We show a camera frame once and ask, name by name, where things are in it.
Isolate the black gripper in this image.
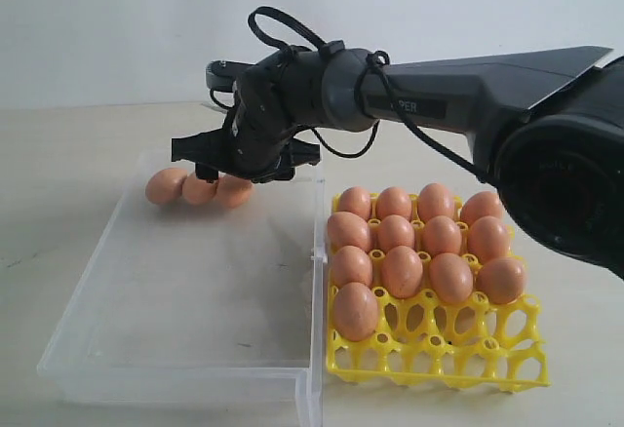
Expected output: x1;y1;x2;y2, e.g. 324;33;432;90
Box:
171;104;321;183

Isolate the brown egg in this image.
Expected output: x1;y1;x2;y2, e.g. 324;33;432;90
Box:
459;191;504;226
375;186;412;221
476;256;527;304
467;215;511;264
336;186;371;221
421;215;462;257
327;212;373;252
331;282;379;342
376;214;415;252
380;246;423;299
416;182;455;222
330;246;373;288
214;175;254;209
181;174;218;206
429;252;473;304
144;168;188;205

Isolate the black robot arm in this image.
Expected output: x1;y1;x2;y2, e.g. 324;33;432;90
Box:
171;41;623;275

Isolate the clear plastic bin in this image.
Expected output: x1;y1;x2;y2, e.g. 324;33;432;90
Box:
37;150;326;426

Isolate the yellow plastic egg tray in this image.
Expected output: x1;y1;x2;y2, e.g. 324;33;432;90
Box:
324;192;551;394

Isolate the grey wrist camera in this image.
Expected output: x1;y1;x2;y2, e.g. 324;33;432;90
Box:
205;59;253;93

